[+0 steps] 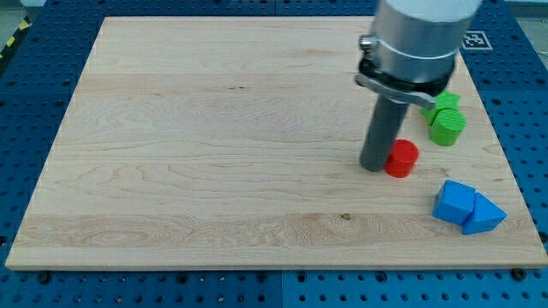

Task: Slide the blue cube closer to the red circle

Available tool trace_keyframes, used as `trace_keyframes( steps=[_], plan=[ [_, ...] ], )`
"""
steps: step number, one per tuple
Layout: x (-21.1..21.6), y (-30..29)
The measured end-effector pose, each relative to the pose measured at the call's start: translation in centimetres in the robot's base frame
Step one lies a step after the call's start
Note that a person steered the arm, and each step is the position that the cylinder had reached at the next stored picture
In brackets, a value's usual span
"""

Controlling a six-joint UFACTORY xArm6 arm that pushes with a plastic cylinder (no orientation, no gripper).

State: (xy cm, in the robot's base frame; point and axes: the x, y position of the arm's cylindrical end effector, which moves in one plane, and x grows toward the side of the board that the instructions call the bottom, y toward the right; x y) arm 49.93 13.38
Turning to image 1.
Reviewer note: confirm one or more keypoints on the blue triangular prism block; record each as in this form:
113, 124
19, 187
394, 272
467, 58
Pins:
486, 216

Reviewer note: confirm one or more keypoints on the light wooden board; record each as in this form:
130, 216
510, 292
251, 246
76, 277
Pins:
233, 143

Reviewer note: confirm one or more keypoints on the red cylinder block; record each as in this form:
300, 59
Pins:
403, 156

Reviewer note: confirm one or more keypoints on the white fiducial marker tag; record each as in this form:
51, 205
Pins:
476, 40

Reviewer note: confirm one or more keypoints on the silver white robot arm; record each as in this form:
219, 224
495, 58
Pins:
409, 54

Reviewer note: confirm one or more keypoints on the green star block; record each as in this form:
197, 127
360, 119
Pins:
444, 101

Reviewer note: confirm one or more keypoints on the blue cube block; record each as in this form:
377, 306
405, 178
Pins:
454, 202

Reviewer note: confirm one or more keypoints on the yellow black hazard tape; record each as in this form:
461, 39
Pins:
15, 40

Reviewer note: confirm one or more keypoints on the green cylinder block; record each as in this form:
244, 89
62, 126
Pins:
447, 127

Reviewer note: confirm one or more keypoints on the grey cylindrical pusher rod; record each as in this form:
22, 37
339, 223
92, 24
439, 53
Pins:
384, 126

